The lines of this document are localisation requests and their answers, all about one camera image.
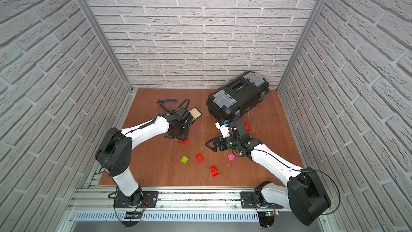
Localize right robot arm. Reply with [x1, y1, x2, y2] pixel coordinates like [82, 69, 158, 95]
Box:
[205, 120, 331, 227]

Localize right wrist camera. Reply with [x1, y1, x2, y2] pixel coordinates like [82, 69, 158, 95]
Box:
[215, 119, 231, 138]

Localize small red lego brick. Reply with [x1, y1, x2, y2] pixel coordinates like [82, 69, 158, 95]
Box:
[178, 139, 188, 144]

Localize blue handled pliers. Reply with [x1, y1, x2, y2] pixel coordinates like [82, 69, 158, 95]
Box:
[156, 99, 177, 113]

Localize black work glove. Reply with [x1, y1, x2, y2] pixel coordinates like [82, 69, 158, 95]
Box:
[190, 107, 202, 119]

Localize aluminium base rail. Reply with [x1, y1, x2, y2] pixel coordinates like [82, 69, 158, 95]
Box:
[67, 186, 292, 226]

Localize red lego brick front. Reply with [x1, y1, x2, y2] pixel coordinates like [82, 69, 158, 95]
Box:
[210, 165, 219, 177]

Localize pink lego brick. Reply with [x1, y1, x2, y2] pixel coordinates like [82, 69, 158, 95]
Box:
[228, 154, 235, 161]

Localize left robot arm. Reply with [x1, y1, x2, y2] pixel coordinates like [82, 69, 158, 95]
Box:
[95, 99, 195, 207]

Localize black plastic toolbox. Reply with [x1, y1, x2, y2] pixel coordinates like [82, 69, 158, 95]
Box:
[206, 71, 269, 122]

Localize green lego brick left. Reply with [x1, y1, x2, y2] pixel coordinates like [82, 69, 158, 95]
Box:
[180, 156, 188, 164]

